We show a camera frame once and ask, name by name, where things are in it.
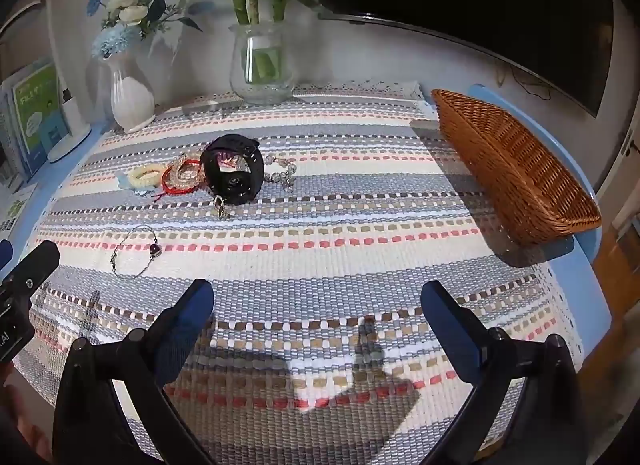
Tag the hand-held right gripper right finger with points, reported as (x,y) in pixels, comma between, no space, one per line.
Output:
(450,332)

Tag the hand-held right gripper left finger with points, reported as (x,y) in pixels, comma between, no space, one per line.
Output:
(186,317)

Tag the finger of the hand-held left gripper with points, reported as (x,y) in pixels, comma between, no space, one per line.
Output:
(32,260)
(4,255)

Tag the brown wicker basket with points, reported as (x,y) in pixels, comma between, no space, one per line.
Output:
(500,160)

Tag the printed paper sheet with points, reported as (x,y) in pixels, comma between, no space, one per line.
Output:
(15,207)

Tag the light blue hair accessory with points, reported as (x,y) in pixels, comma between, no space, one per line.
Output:
(136,190)

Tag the cream scrunchie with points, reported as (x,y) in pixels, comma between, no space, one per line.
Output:
(137,176)

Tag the black wristwatch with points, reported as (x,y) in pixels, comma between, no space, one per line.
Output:
(235,190)

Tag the green booklet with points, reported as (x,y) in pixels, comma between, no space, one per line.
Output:
(37,110)

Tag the striped woven table mat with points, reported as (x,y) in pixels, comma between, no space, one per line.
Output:
(325,245)

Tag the white ribbed vase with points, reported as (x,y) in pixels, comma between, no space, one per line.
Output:
(132,100)

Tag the round glass vase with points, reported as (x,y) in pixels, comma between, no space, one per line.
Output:
(260,82)

